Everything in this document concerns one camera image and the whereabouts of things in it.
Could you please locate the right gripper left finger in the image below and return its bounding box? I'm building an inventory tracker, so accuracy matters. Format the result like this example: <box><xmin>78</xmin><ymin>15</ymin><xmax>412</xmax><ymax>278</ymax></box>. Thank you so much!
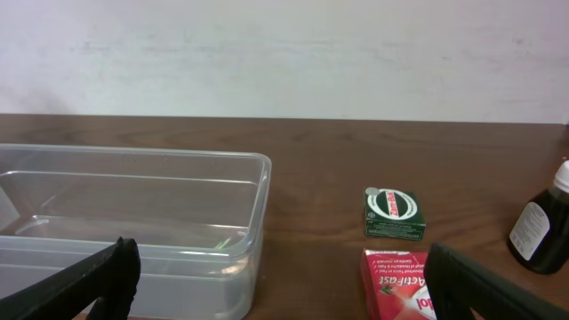
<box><xmin>1</xmin><ymin>237</ymin><xmax>141</xmax><ymax>320</ymax></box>

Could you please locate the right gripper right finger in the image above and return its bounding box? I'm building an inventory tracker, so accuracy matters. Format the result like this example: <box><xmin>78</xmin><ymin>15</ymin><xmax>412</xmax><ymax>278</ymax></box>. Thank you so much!
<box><xmin>424</xmin><ymin>243</ymin><xmax>568</xmax><ymax>320</ymax></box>

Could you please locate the red Panadol ActiFast box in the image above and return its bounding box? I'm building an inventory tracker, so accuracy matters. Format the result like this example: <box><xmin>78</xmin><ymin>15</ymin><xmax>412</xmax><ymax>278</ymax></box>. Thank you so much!
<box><xmin>360</xmin><ymin>249</ymin><xmax>437</xmax><ymax>320</ymax></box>

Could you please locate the clear plastic container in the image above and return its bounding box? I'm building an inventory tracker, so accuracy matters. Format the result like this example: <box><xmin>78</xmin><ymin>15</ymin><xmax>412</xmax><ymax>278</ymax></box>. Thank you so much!
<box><xmin>1</xmin><ymin>144</ymin><xmax>271</xmax><ymax>319</ymax></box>

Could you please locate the dark bottle white cap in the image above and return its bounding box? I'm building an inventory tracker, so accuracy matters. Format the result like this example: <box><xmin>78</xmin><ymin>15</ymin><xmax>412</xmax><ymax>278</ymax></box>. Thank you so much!
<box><xmin>507</xmin><ymin>160</ymin><xmax>568</xmax><ymax>275</ymax></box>

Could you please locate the green Zam-Buk box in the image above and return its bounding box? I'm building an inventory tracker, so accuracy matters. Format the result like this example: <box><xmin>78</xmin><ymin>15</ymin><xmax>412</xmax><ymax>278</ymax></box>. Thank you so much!
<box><xmin>364</xmin><ymin>187</ymin><xmax>426</xmax><ymax>241</ymax></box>

